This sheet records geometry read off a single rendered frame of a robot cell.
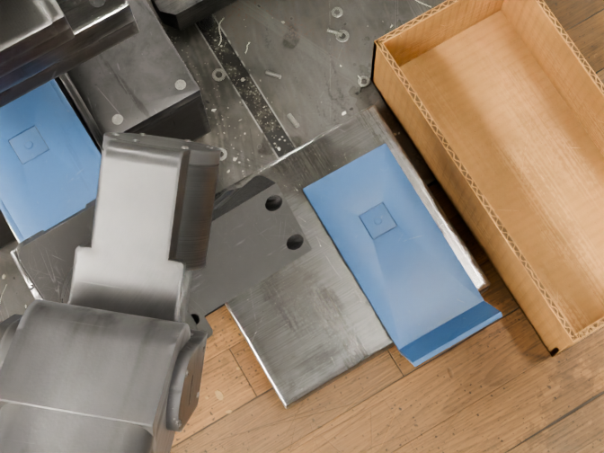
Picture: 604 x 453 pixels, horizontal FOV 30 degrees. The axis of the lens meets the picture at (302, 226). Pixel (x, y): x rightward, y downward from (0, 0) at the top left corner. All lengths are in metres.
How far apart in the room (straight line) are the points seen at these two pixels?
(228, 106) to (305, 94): 0.06
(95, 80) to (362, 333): 0.26
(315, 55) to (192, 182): 0.37
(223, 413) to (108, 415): 0.37
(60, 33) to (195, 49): 0.29
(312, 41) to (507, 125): 0.16
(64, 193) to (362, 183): 0.21
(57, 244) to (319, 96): 0.30
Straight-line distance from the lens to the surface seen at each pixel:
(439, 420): 0.81
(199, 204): 0.54
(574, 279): 0.84
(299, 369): 0.79
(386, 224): 0.81
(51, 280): 0.64
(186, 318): 0.55
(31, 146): 0.78
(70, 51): 0.65
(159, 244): 0.51
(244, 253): 0.60
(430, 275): 0.81
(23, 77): 0.65
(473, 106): 0.87
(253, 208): 0.60
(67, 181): 0.77
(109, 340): 0.47
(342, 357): 0.80
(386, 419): 0.81
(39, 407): 0.46
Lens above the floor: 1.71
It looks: 75 degrees down
